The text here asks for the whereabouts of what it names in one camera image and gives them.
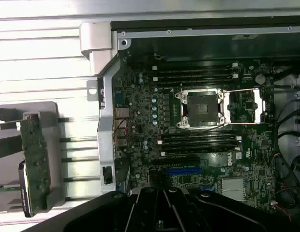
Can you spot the silver socket cover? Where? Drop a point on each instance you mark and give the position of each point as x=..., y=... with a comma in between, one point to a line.
x=227, y=101

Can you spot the grey parts rack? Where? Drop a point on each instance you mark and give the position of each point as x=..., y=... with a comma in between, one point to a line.
x=52, y=111

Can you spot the metal table bracket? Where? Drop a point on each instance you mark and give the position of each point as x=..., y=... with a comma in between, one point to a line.
x=92, y=84

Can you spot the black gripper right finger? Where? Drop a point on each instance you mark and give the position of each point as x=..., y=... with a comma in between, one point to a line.
x=188, y=212

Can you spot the green RAM stick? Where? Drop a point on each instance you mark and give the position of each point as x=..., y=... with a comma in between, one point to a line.
x=7, y=187

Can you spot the silver chipset heatsink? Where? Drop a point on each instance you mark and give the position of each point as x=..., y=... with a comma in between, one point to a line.
x=232, y=189

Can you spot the blue expansion slot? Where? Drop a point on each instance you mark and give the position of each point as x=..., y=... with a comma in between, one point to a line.
x=185, y=171

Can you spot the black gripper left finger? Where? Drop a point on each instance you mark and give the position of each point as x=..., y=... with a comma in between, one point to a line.
x=140, y=212

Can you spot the open black PC case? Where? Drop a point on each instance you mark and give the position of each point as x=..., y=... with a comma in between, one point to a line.
x=106, y=130

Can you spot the green Dell motherboard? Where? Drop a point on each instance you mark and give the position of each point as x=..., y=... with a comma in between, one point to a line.
x=140, y=120

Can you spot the black RAM slot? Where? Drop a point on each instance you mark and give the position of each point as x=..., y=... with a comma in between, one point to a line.
x=196, y=77
x=200, y=150
x=200, y=145
x=196, y=82
x=200, y=134
x=200, y=140
x=196, y=66
x=196, y=71

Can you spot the silver coin cell battery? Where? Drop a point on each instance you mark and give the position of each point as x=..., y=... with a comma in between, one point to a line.
x=260, y=78

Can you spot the black expansion slot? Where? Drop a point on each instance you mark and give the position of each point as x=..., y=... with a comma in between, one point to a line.
x=176, y=161

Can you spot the CPU socket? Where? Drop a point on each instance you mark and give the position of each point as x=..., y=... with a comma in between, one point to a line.
x=202, y=108

